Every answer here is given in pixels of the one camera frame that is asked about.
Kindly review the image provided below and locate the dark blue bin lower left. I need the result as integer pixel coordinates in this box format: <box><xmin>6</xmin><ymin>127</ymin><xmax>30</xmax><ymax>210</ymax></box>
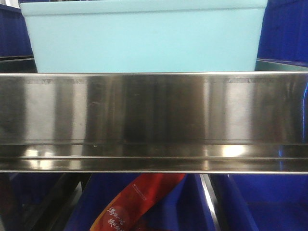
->
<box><xmin>9</xmin><ymin>173</ymin><xmax>61</xmax><ymax>205</ymax></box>

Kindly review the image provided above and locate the light blue plastic bin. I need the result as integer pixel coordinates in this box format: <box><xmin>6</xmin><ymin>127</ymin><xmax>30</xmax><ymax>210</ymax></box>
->
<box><xmin>20</xmin><ymin>0</ymin><xmax>268</xmax><ymax>73</ymax></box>

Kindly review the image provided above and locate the metal shelf divider lower left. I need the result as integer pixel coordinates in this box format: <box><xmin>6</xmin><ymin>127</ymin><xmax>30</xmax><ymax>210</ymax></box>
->
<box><xmin>13</xmin><ymin>173</ymin><xmax>91</xmax><ymax>231</ymax></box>

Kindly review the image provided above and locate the metal shelf divider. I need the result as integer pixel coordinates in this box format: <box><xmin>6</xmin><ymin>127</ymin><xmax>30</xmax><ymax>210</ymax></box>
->
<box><xmin>200</xmin><ymin>174</ymin><xmax>229</xmax><ymax>231</ymax></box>
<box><xmin>13</xmin><ymin>173</ymin><xmax>91</xmax><ymax>231</ymax></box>

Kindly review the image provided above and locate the dark blue bin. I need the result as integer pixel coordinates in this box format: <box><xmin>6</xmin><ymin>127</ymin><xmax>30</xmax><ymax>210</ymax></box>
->
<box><xmin>9</xmin><ymin>173</ymin><xmax>61</xmax><ymax>205</ymax></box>
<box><xmin>64</xmin><ymin>173</ymin><xmax>215</xmax><ymax>231</ymax></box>
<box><xmin>257</xmin><ymin>0</ymin><xmax>308</xmax><ymax>63</ymax></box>
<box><xmin>214</xmin><ymin>174</ymin><xmax>308</xmax><ymax>231</ymax></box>
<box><xmin>0</xmin><ymin>2</ymin><xmax>34</xmax><ymax>58</ymax></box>

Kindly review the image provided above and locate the dark blue bin upper right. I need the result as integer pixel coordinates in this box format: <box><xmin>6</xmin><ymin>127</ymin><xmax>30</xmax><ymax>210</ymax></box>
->
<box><xmin>257</xmin><ymin>0</ymin><xmax>308</xmax><ymax>63</ymax></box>

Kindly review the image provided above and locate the red printed snack bag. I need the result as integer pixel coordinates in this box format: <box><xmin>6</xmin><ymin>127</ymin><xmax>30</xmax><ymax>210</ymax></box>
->
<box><xmin>90</xmin><ymin>173</ymin><xmax>186</xmax><ymax>231</ymax></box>

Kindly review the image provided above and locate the dark blue bin lower middle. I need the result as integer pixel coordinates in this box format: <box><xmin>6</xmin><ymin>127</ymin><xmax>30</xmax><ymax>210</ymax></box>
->
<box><xmin>64</xmin><ymin>173</ymin><xmax>215</xmax><ymax>231</ymax></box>

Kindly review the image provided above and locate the metal shelf divider lower right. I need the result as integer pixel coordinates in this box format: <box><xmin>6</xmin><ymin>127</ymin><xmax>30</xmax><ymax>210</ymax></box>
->
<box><xmin>200</xmin><ymin>174</ymin><xmax>229</xmax><ymax>231</ymax></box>

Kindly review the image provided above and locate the dark blue bin upper left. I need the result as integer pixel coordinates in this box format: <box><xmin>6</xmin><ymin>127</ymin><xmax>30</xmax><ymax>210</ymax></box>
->
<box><xmin>0</xmin><ymin>2</ymin><xmax>34</xmax><ymax>58</ymax></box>

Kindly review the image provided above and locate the stainless steel shelf rail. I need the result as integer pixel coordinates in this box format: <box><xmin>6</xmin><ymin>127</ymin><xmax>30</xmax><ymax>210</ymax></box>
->
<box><xmin>0</xmin><ymin>72</ymin><xmax>308</xmax><ymax>174</ymax></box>

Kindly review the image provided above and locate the dark blue bin lower right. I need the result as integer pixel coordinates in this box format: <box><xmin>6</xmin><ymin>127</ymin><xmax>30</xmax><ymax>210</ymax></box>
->
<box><xmin>214</xmin><ymin>174</ymin><xmax>308</xmax><ymax>231</ymax></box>

